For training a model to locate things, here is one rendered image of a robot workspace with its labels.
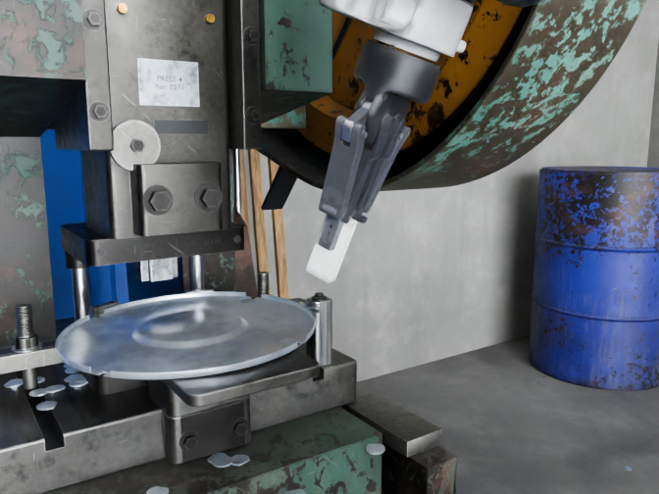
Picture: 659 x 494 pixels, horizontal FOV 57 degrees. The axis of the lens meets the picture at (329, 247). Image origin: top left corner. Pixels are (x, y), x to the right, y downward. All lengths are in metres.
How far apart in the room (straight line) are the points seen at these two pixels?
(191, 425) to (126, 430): 0.07
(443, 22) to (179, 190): 0.34
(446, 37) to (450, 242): 2.27
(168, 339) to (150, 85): 0.28
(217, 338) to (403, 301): 2.02
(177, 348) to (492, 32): 0.51
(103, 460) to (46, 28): 0.44
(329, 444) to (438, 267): 2.06
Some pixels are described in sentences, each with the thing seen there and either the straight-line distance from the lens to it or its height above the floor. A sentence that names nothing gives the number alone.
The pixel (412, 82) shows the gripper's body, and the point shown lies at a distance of 0.56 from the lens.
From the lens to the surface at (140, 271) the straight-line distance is 0.82.
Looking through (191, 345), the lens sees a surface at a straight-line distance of 0.67.
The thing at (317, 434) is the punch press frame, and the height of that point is 0.65.
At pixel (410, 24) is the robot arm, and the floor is 1.10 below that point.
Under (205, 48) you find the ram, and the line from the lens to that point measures 0.76.
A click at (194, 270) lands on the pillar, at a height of 0.81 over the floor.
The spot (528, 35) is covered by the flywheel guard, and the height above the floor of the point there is 1.11.
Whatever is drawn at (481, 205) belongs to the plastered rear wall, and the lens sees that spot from 2.91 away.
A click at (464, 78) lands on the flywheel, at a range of 0.81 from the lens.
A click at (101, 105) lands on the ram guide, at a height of 1.04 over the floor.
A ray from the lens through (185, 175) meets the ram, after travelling 0.71.
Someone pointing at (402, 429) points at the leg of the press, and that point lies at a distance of 0.80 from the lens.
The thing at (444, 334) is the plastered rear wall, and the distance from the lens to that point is 2.88.
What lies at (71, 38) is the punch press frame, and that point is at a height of 1.10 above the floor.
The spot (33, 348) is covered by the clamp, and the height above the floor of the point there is 0.76.
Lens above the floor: 1.00
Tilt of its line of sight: 10 degrees down
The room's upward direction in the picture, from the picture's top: straight up
